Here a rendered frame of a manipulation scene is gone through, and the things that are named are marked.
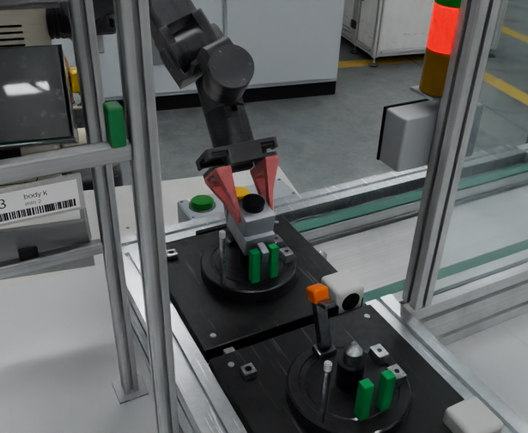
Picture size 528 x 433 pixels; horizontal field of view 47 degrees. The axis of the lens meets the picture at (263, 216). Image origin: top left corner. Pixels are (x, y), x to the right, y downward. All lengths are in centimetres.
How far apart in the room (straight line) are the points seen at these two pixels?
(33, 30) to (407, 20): 391
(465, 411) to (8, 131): 53
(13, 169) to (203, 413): 38
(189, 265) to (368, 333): 28
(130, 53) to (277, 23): 353
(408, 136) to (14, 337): 64
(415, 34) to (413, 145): 433
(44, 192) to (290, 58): 364
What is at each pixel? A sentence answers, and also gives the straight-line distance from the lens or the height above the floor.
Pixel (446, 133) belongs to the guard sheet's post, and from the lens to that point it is 74.
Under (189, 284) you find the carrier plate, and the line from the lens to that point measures 86.
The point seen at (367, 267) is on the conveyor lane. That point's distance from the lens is 101.
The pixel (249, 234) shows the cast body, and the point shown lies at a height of 106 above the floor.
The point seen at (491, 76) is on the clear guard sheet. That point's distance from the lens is 76.
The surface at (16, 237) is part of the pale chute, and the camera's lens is 65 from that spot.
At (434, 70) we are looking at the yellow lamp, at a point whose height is 129.
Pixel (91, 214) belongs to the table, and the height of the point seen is 86.
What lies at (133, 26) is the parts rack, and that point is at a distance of 44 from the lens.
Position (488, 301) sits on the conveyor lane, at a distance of 98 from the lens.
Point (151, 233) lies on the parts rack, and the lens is 51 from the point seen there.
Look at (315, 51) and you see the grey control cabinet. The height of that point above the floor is 32.
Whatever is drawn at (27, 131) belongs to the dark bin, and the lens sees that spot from 50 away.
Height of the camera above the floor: 151
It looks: 32 degrees down
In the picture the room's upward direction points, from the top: 2 degrees clockwise
